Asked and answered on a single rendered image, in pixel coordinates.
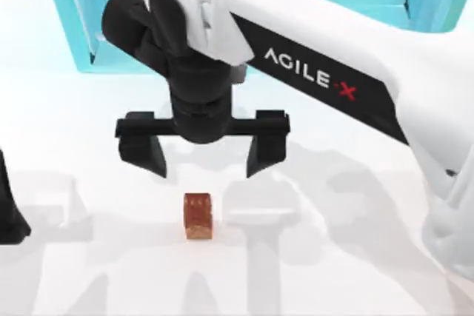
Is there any light blue rack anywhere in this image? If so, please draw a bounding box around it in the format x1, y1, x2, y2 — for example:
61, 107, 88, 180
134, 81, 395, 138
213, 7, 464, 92
39, 0, 472, 73

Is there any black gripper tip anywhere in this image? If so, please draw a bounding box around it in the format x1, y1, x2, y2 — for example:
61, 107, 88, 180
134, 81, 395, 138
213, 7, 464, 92
0, 149, 33, 246

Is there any brown bread loaf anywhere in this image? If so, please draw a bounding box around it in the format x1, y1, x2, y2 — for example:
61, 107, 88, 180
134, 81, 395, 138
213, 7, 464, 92
183, 192, 214, 242

